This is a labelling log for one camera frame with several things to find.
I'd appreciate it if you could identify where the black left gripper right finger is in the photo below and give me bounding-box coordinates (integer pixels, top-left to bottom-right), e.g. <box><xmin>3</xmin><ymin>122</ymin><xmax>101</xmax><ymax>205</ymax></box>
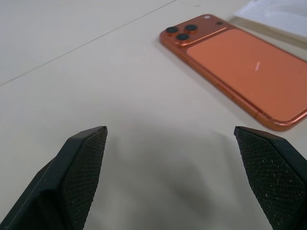
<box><xmin>234</xmin><ymin>126</ymin><xmax>307</xmax><ymax>230</ymax></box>

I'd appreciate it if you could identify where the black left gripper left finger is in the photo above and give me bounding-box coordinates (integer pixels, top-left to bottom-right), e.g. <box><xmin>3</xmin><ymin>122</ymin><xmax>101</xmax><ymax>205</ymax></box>
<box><xmin>0</xmin><ymin>126</ymin><xmax>108</xmax><ymax>230</ymax></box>

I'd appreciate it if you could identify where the orange smartphone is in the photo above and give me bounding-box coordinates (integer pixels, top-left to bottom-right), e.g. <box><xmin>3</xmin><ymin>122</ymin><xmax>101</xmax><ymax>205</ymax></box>
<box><xmin>159</xmin><ymin>13</ymin><xmax>307</xmax><ymax>132</ymax></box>

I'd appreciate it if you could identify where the white phone box tray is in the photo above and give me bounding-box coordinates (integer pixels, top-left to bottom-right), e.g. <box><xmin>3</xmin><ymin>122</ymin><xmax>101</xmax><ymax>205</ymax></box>
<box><xmin>231</xmin><ymin>0</ymin><xmax>307</xmax><ymax>45</ymax></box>

